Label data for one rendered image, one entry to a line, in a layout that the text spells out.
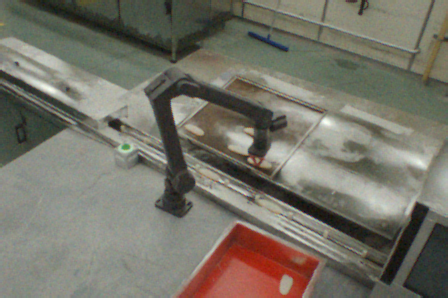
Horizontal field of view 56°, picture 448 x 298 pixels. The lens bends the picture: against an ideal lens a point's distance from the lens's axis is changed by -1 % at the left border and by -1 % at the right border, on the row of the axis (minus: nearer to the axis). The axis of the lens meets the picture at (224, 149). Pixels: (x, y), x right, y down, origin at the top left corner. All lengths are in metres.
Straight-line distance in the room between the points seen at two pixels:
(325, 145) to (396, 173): 0.30
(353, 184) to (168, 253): 0.74
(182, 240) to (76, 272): 0.35
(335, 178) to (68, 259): 1.00
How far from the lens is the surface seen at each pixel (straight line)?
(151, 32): 4.60
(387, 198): 1.70
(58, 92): 2.14
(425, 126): 2.46
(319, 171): 1.73
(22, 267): 1.49
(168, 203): 1.55
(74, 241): 1.52
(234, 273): 1.41
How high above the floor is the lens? 1.93
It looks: 36 degrees down
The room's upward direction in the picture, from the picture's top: 6 degrees clockwise
